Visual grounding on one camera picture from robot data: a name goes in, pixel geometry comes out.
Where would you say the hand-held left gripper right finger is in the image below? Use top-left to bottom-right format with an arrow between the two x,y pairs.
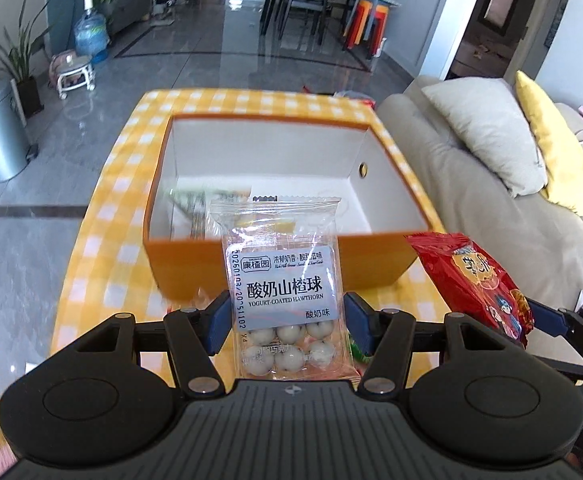
344,291 -> 493,397

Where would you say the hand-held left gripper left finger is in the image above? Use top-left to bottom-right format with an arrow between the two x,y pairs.
91,293 -> 230,397

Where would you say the green sausage packet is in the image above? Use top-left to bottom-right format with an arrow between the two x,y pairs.
345,327 -> 375,362

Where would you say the orange cardboard box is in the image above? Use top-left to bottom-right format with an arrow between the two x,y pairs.
142,112 -> 445,302

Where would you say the clear packet of white balls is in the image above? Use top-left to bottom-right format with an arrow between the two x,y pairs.
210,195 -> 363,386

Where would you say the red cartoon snack packet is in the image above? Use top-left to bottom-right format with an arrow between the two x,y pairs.
404,231 -> 535,349

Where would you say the long white snack packet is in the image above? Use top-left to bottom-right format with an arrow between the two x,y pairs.
251,193 -> 353,211

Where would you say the grey sofa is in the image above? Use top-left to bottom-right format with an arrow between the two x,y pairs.
375,75 -> 583,361

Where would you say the yellow checked tablecloth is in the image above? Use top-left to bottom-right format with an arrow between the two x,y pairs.
51,87 -> 453,377

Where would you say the yellow pillow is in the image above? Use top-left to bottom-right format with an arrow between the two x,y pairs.
515,70 -> 583,217

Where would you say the grey pillow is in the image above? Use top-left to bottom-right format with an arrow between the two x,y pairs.
421,77 -> 548,197

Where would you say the white rolling stool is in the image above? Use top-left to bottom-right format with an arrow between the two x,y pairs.
50,50 -> 96,100

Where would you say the orange plastic stool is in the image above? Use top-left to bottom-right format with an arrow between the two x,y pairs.
344,0 -> 373,52
367,2 -> 391,57

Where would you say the blue water jug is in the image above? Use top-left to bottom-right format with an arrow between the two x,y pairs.
74,0 -> 110,66

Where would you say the potted long-leaf plant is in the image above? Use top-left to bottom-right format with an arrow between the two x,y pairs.
0,0 -> 53,119

